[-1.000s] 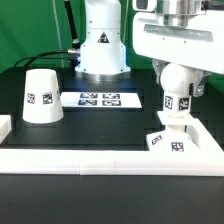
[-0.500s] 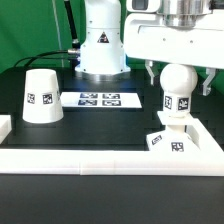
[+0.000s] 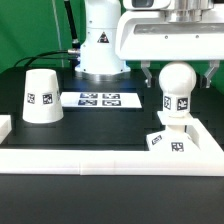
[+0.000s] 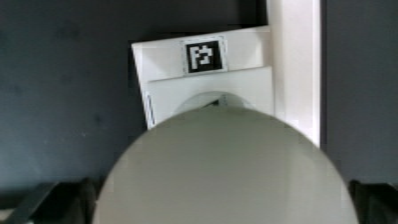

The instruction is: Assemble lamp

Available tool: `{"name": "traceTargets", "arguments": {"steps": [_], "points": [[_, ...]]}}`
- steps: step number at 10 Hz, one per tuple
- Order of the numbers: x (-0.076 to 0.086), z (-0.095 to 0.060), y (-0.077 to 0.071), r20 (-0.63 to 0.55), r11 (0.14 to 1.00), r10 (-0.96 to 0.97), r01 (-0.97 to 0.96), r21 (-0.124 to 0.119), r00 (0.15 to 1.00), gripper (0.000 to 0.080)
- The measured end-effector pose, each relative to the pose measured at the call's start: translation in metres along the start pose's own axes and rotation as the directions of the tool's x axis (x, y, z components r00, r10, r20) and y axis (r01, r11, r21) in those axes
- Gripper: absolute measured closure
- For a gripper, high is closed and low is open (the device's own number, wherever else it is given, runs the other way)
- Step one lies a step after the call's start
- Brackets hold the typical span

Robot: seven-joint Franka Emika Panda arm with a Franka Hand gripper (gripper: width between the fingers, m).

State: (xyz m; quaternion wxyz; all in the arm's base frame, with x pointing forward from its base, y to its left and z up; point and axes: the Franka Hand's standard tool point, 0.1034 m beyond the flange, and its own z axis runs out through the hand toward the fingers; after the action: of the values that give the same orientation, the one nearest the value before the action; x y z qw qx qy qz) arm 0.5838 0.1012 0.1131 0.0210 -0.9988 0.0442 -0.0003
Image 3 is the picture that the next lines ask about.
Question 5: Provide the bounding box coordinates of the white lamp base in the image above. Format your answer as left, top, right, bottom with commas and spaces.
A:
146, 111, 199, 153

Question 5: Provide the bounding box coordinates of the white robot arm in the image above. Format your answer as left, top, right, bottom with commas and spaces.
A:
76, 0, 224, 87

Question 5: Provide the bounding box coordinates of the white U-shaped fence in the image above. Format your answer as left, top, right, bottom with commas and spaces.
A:
0, 118, 224, 176

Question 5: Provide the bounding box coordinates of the white lamp bulb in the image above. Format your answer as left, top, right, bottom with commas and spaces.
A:
159, 61, 196, 118

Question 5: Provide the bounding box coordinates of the white marker plate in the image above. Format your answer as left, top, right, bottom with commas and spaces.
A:
61, 92, 141, 109

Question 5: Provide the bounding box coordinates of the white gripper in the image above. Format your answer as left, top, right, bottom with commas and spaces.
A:
115, 0, 224, 88

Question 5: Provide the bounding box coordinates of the black cable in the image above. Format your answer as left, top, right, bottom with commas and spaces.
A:
13, 0, 81, 68

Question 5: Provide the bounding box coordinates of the white lamp shade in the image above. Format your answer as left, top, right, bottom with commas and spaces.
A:
22, 69, 63, 124

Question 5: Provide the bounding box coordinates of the grey thin cable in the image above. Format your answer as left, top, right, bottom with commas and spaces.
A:
52, 0, 66, 69

